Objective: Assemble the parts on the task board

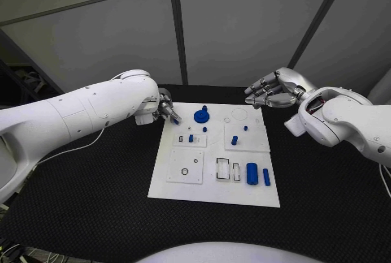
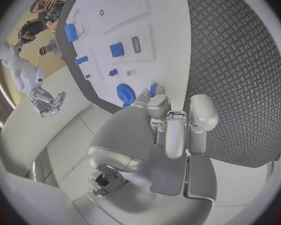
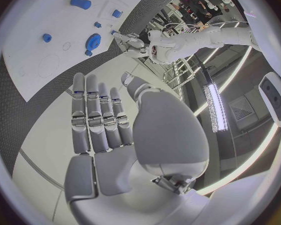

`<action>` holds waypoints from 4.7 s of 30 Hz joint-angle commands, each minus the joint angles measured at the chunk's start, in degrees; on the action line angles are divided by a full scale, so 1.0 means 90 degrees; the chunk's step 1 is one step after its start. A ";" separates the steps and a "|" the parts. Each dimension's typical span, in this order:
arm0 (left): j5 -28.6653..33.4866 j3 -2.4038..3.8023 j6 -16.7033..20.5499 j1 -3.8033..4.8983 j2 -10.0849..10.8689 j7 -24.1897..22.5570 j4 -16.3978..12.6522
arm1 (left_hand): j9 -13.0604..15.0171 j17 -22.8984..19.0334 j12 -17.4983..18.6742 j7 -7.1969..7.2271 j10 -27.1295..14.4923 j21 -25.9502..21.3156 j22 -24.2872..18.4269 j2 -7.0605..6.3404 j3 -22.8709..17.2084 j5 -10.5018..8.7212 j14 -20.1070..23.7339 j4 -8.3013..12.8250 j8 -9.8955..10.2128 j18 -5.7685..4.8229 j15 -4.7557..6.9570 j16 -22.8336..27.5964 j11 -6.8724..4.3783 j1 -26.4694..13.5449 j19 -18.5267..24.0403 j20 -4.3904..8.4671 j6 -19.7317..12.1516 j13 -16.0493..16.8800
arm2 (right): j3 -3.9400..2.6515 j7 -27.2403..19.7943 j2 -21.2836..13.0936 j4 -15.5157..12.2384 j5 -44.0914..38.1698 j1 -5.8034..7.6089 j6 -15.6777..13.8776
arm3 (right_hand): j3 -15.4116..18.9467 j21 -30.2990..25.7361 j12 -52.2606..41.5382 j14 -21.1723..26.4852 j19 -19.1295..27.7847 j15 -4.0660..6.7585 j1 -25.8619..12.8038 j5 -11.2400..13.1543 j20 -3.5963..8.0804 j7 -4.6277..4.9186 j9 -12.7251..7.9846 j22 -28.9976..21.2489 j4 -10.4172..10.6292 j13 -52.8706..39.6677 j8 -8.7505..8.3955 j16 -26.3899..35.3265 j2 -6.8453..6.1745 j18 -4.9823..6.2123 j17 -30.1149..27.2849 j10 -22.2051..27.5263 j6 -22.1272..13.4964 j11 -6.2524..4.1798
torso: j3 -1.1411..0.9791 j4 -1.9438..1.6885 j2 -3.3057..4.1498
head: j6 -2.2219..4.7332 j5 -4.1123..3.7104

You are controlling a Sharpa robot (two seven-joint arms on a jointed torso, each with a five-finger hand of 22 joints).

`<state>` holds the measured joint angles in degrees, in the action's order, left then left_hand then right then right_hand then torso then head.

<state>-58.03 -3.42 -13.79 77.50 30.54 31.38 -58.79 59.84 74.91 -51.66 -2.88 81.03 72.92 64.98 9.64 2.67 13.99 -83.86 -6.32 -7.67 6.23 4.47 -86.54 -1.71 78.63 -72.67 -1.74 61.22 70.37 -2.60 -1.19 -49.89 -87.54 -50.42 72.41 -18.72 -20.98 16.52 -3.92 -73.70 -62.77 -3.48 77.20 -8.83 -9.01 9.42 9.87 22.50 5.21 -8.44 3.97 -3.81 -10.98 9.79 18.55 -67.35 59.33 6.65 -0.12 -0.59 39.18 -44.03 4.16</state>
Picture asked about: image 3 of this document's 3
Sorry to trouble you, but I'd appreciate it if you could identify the metal rack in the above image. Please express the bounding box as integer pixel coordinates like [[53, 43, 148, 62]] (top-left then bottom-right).
[[161, 57, 204, 91]]

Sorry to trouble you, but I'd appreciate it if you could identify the blue long cylinder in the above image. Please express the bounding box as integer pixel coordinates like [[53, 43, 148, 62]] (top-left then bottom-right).
[[69, 0, 93, 10]]

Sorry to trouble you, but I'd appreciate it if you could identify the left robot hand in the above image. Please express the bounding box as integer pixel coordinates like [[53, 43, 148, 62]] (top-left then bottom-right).
[[112, 32, 148, 59]]

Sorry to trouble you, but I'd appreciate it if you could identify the glowing light bar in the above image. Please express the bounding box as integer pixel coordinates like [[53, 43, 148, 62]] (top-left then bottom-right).
[[203, 83, 229, 133]]

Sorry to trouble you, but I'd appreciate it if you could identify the white task board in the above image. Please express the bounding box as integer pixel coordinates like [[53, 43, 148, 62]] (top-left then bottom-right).
[[1, 0, 157, 103]]

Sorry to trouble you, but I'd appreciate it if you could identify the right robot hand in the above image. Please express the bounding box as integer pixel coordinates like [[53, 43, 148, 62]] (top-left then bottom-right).
[[63, 72, 211, 225]]

